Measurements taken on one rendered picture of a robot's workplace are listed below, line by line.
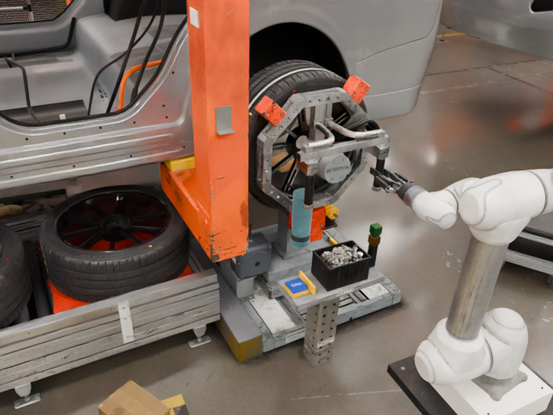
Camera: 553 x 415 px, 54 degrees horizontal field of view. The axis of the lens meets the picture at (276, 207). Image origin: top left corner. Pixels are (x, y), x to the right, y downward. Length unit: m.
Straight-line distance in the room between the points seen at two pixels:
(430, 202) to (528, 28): 2.69
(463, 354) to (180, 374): 1.25
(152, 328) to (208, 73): 1.14
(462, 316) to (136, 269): 1.32
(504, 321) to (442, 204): 0.45
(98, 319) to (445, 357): 1.33
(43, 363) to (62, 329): 0.17
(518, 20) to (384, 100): 1.81
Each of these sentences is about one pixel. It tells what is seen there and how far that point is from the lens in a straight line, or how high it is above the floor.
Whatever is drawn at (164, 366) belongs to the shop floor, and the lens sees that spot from 2.55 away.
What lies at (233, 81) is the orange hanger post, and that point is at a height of 1.27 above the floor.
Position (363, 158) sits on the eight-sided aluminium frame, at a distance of 2.50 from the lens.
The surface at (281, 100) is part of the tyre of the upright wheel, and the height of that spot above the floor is 1.09.
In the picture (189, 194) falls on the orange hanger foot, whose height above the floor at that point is 0.68.
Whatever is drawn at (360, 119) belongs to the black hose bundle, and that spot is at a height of 1.03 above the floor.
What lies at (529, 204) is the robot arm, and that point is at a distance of 1.52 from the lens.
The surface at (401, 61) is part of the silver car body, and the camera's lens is 3.00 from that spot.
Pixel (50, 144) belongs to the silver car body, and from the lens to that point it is 2.38.
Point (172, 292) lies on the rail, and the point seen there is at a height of 0.36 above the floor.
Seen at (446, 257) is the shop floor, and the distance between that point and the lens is 3.32.
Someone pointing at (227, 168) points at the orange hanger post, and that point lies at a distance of 2.01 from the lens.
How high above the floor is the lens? 1.88
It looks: 32 degrees down
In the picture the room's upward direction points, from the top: 2 degrees clockwise
